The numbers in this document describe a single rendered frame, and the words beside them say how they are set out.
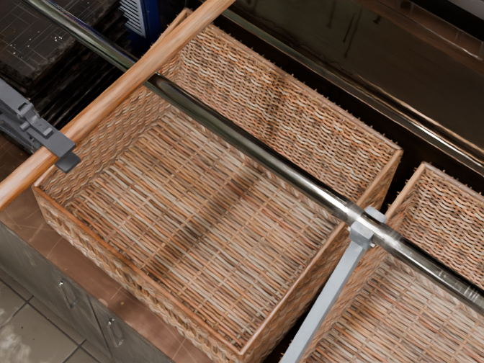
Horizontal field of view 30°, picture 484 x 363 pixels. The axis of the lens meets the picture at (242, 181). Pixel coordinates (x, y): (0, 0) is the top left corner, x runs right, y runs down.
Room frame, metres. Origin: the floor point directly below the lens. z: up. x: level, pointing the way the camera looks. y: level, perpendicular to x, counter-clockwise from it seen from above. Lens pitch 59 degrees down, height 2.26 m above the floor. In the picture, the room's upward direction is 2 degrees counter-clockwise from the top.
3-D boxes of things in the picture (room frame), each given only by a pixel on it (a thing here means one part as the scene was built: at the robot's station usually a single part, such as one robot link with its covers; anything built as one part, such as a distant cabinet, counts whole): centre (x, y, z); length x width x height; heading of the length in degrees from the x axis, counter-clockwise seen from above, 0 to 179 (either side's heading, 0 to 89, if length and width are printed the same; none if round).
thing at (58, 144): (0.71, 0.27, 1.21); 0.07 x 0.03 x 0.01; 48
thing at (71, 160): (0.71, 0.27, 1.17); 0.07 x 0.03 x 0.01; 48
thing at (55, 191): (0.91, 0.06, 0.72); 0.56 x 0.49 x 0.28; 48
